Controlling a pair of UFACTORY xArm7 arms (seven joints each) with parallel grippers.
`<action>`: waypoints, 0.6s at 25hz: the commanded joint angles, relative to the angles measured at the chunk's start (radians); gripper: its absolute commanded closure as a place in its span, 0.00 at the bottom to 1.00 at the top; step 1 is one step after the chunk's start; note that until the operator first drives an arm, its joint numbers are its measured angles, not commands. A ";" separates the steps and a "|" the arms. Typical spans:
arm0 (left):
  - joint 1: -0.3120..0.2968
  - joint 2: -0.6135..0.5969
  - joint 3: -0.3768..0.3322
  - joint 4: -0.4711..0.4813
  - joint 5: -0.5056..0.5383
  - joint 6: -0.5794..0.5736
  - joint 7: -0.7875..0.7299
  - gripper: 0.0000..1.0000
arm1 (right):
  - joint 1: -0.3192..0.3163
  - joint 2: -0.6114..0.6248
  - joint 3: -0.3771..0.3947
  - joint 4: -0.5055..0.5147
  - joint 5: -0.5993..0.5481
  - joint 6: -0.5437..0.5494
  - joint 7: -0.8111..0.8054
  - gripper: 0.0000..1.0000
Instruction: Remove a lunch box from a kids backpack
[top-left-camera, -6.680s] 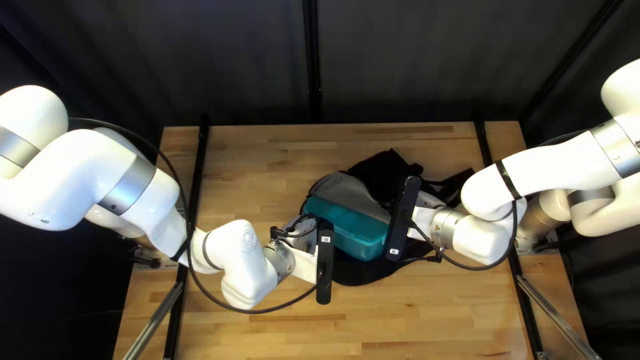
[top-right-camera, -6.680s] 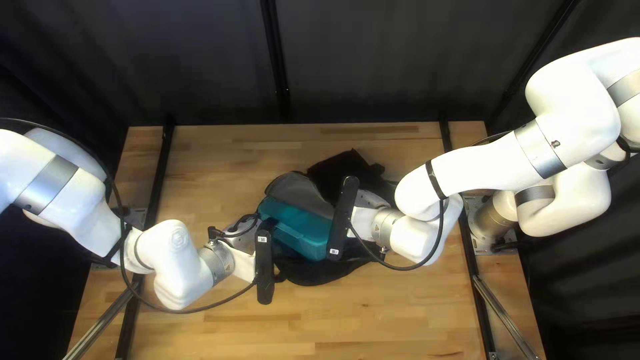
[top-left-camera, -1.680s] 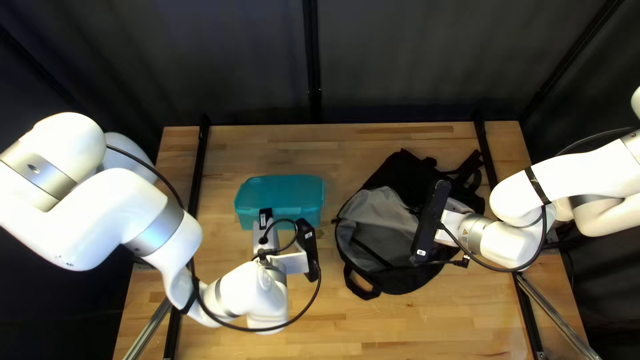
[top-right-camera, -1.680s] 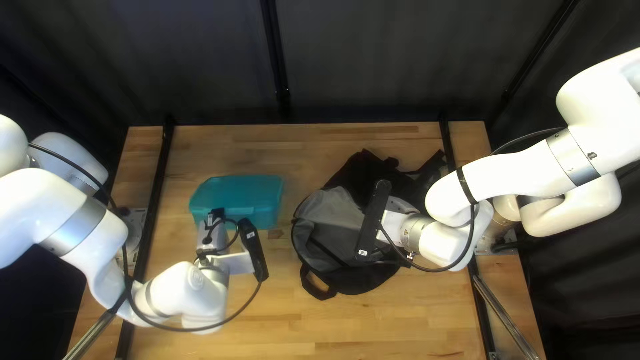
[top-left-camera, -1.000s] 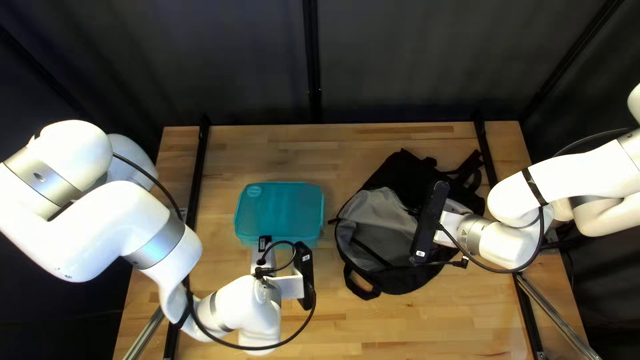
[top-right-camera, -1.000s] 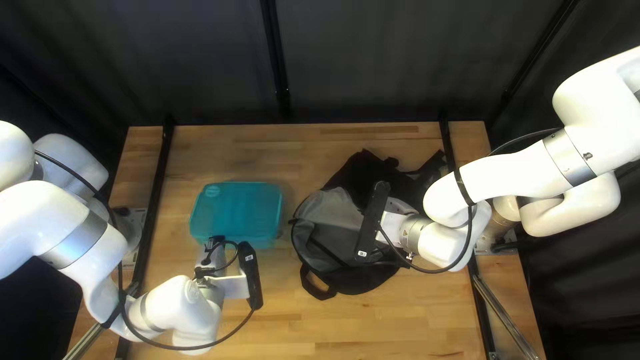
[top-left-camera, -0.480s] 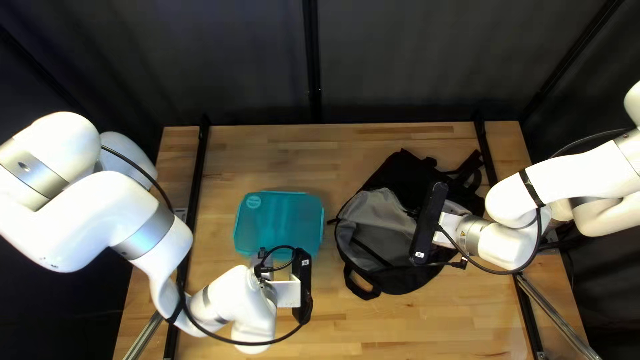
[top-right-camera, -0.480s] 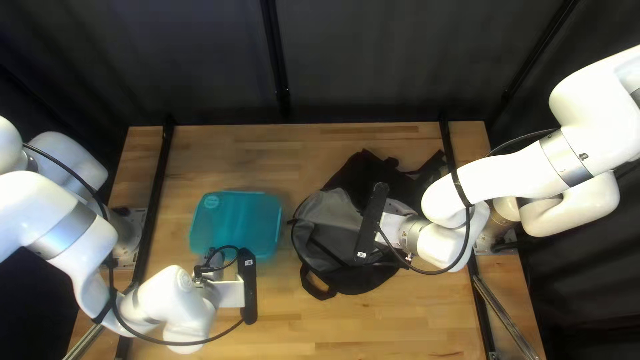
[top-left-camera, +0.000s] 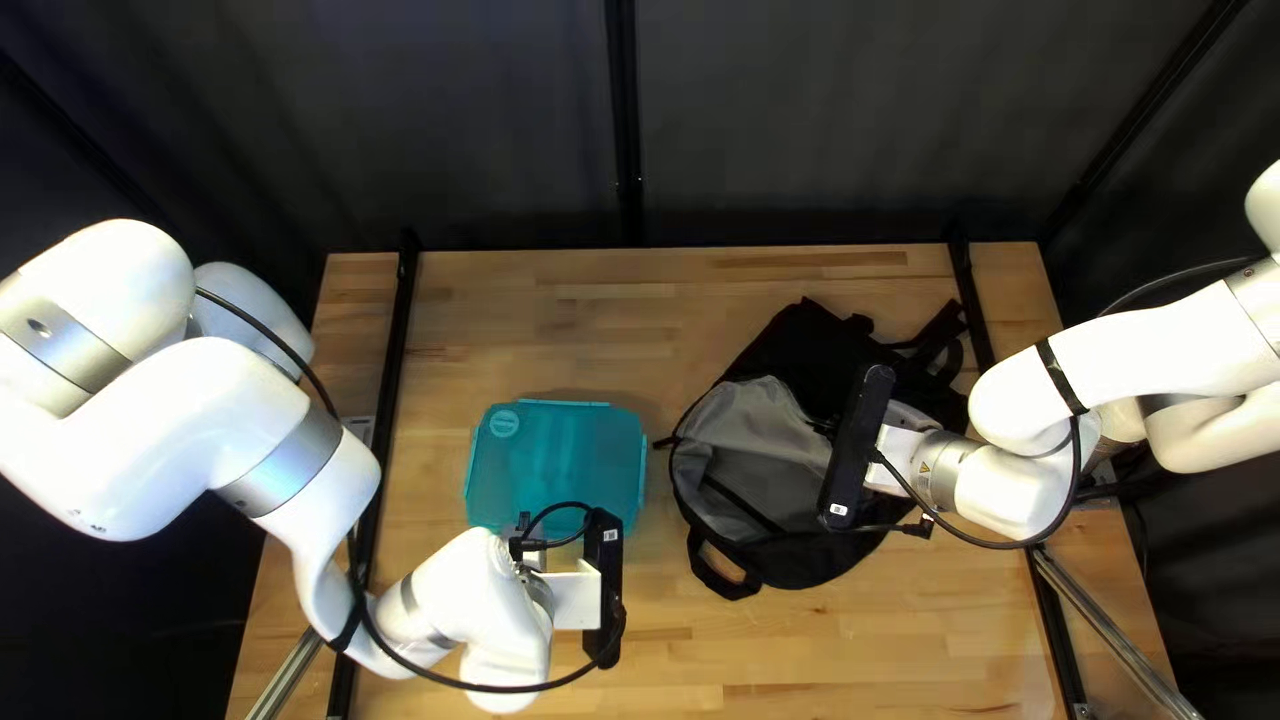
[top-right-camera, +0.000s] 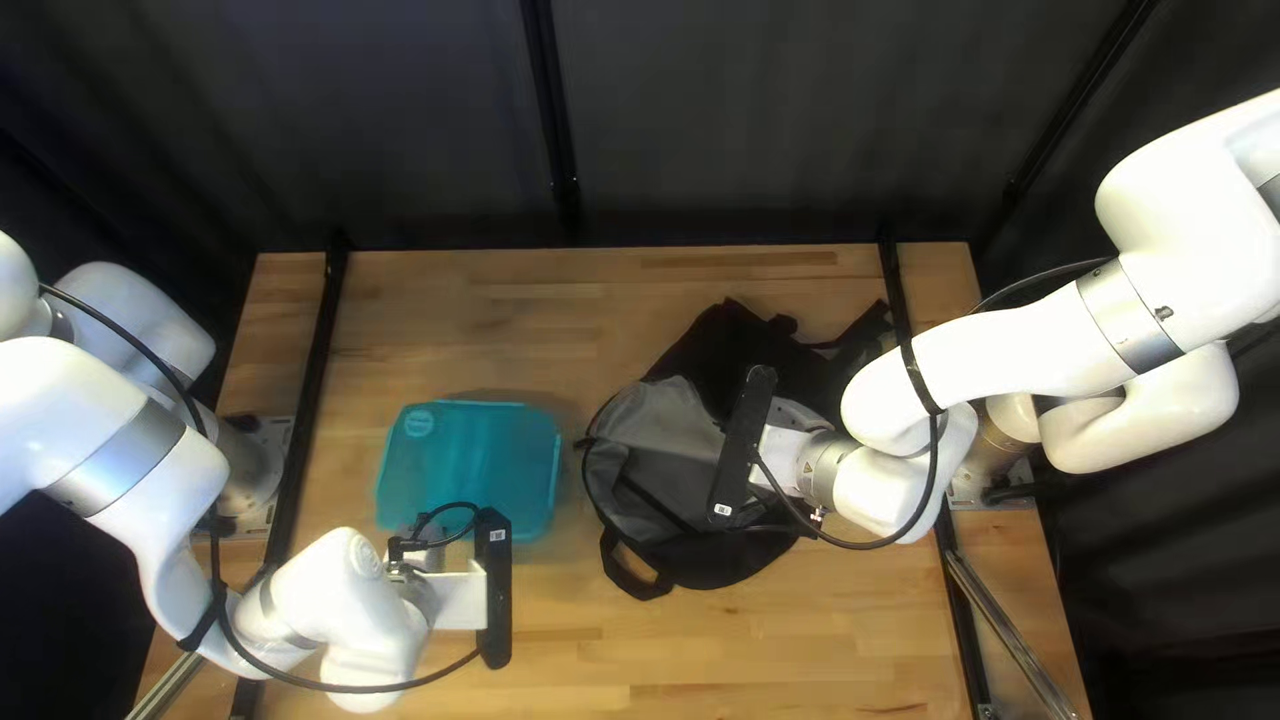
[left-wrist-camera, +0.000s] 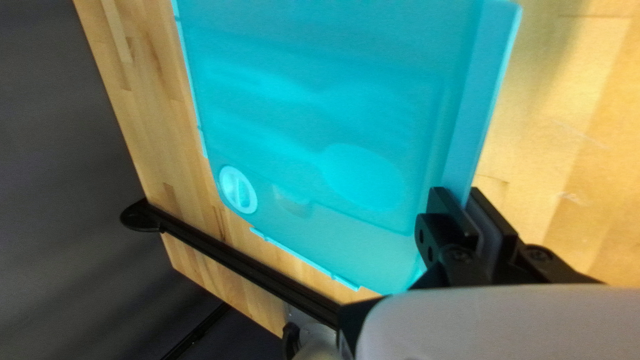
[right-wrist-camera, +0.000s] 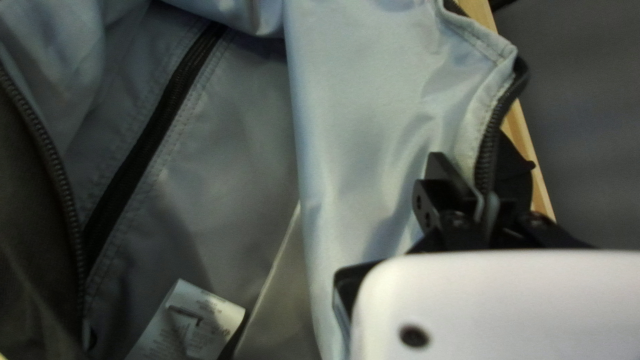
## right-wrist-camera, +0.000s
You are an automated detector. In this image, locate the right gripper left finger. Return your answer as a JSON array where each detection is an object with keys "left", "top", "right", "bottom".
[{"left": 332, "top": 152, "right": 489, "bottom": 321}]

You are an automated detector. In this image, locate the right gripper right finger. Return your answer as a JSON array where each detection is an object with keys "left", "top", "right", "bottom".
[{"left": 492, "top": 132, "right": 596, "bottom": 250}]

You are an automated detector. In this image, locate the black backpack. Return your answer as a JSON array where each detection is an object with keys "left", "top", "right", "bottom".
[{"left": 0, "top": 0, "right": 532, "bottom": 360}]

